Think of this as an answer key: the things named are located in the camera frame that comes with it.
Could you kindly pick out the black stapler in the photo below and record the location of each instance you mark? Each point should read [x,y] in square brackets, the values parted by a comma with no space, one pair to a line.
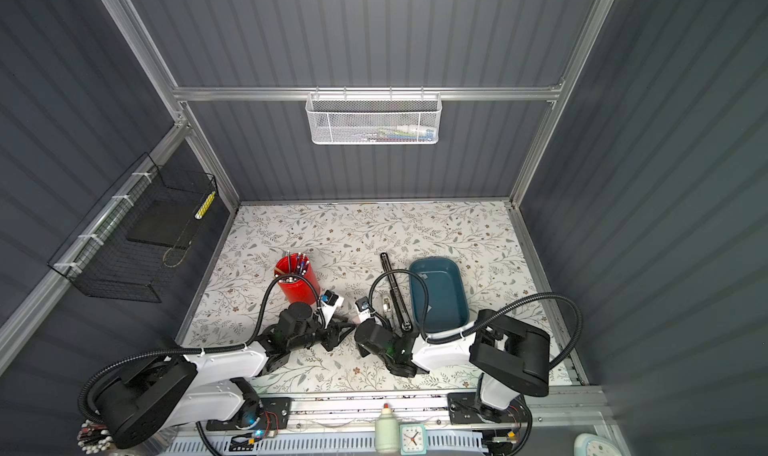
[399,306]

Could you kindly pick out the clear jar of pencils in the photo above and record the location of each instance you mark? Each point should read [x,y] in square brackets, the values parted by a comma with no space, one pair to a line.
[94,438]

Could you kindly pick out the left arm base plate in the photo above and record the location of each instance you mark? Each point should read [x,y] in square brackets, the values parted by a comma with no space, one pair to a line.
[270,414]

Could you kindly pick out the teal plastic tray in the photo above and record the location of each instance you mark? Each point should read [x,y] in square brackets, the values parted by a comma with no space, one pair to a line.
[448,306]

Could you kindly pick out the yellow marker in side basket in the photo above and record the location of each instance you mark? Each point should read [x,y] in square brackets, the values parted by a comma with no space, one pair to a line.
[205,205]

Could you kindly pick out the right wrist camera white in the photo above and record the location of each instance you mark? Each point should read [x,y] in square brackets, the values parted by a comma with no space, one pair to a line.
[363,308]

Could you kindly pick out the white glue bottle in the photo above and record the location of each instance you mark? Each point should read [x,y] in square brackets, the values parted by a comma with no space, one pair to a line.
[386,433]

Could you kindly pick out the red pen cup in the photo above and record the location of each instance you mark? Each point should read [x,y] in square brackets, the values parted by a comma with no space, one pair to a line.
[301,284]

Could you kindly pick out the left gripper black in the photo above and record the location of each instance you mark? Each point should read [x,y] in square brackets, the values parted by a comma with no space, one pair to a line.
[334,336]

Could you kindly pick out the small teal clock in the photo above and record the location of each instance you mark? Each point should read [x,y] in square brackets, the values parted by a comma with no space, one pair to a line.
[413,439]

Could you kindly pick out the white wire wall basket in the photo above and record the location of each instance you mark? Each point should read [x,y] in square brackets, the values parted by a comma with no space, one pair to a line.
[376,121]

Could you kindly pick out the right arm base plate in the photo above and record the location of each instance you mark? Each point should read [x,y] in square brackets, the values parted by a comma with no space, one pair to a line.
[466,408]

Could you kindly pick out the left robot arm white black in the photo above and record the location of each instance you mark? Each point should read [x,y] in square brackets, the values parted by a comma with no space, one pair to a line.
[151,391]

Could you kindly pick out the white round device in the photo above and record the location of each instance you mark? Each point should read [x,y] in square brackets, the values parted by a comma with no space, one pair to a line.
[587,444]

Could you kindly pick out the black wire side basket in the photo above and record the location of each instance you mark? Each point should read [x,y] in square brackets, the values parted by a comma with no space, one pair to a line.
[133,247]

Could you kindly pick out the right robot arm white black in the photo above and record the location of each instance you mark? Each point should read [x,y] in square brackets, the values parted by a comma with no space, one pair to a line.
[513,356]

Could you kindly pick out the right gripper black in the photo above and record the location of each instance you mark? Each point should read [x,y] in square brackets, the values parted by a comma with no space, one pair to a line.
[361,348]

